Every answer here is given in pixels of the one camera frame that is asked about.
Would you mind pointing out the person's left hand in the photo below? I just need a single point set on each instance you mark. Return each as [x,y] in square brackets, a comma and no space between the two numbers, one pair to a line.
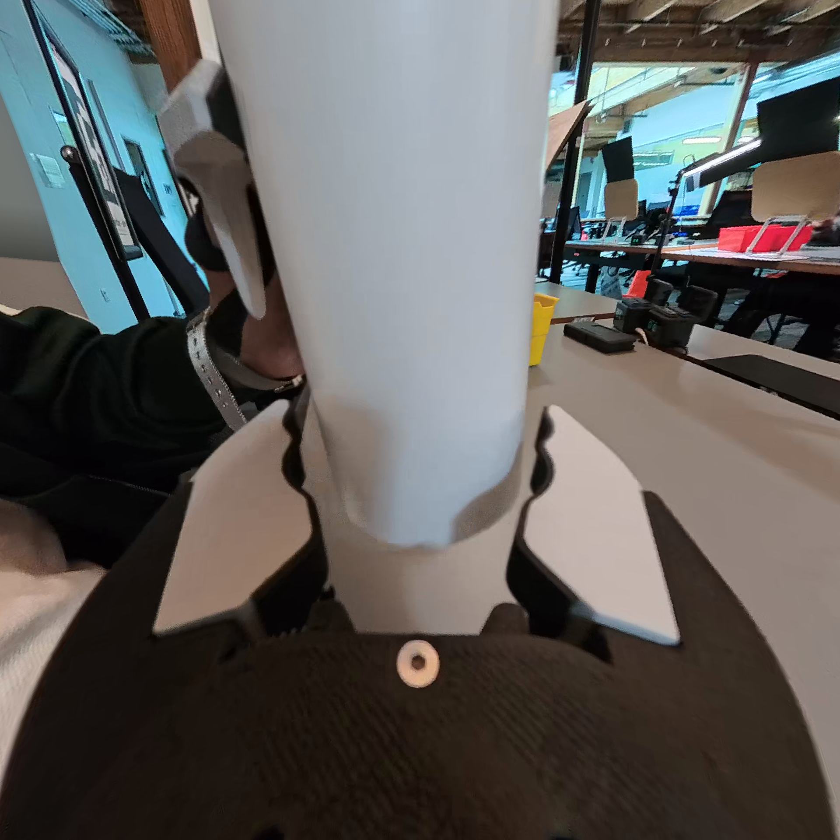
[275,348]

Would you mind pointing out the yellow plastic bin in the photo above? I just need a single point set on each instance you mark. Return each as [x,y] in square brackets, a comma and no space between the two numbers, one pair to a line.
[543,328]

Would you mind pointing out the tan board stand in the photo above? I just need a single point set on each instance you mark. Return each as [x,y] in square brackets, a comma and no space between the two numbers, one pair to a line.
[621,197]
[794,190]

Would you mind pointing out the person's green jacket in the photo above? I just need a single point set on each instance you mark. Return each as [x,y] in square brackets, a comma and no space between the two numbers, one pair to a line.
[98,518]

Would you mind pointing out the flat black box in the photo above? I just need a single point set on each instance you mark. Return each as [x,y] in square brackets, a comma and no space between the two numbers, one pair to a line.
[600,336]

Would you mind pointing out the person's white shirt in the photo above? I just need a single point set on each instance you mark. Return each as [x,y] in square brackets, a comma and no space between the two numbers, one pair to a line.
[33,623]

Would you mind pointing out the person's left forearm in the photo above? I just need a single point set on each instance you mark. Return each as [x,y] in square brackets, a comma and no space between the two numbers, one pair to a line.
[98,394]

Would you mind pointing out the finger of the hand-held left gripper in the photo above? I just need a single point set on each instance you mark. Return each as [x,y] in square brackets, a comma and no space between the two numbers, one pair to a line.
[187,105]

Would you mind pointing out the black light bar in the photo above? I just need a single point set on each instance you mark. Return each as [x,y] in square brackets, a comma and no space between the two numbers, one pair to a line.
[722,161]

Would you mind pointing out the wooden office desk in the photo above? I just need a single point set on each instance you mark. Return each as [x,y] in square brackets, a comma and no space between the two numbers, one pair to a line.
[722,257]

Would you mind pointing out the black battery charger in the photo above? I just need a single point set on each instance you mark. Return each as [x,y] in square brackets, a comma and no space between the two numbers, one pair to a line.
[663,325]

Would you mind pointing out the red plastic bin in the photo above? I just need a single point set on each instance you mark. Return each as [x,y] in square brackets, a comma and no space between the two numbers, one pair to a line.
[748,237]

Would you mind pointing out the white water bottle black cap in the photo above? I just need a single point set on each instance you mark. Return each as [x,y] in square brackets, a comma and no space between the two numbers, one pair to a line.
[394,229]

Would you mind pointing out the black desk mat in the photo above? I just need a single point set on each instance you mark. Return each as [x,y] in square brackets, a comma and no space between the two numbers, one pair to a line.
[781,384]

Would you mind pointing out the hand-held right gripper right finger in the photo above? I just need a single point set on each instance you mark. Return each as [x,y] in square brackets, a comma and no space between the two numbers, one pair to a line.
[597,538]

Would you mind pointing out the brown board on stand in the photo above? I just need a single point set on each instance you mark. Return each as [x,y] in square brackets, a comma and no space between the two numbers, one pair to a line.
[561,134]

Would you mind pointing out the black metal pole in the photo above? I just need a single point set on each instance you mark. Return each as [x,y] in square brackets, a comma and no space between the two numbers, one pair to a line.
[577,131]

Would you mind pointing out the wooden post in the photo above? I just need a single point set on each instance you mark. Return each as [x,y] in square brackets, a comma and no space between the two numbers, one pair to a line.
[170,33]

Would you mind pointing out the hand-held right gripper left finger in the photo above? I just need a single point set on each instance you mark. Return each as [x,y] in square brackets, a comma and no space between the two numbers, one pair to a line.
[243,531]

